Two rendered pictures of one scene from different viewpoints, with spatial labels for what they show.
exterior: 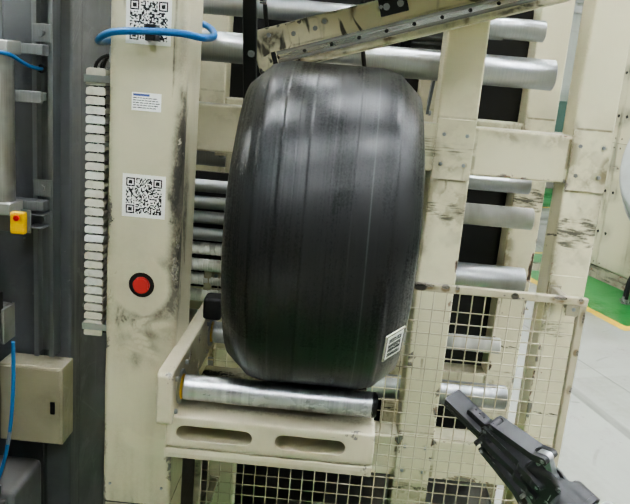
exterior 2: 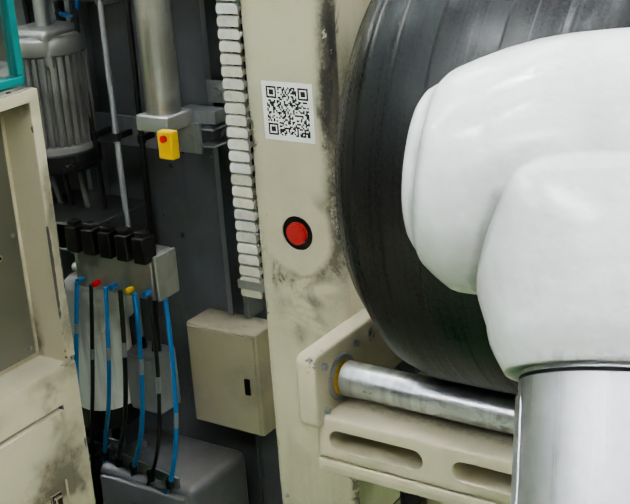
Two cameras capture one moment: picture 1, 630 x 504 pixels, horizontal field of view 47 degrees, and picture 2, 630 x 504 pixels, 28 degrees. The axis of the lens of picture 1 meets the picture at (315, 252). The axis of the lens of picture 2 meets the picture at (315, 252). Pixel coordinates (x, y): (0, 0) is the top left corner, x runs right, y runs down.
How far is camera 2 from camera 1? 55 cm
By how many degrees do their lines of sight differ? 32
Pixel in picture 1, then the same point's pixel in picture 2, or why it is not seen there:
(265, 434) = (439, 457)
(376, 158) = not seen: hidden behind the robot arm
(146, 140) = (283, 34)
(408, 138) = (588, 25)
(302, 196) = not seen: hidden behind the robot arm
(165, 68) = not seen: outside the picture
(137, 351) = (301, 323)
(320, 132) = (452, 25)
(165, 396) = (307, 389)
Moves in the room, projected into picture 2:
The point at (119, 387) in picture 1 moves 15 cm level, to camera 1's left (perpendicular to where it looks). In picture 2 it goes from (285, 369) to (196, 351)
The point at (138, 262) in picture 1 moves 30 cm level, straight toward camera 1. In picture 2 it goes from (290, 202) to (203, 291)
